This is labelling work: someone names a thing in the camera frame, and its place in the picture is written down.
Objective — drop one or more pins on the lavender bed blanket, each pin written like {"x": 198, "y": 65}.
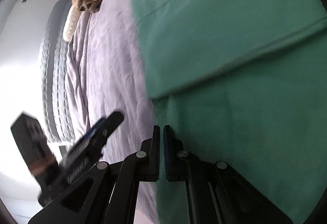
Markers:
{"x": 104, "y": 73}

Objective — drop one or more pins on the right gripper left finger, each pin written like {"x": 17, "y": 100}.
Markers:
{"x": 107, "y": 193}

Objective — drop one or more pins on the green work jacket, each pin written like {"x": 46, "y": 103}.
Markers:
{"x": 244, "y": 81}

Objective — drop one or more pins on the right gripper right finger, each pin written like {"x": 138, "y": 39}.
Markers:
{"x": 216, "y": 192}

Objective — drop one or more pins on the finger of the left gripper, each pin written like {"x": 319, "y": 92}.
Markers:
{"x": 106, "y": 129}
{"x": 84, "y": 139}

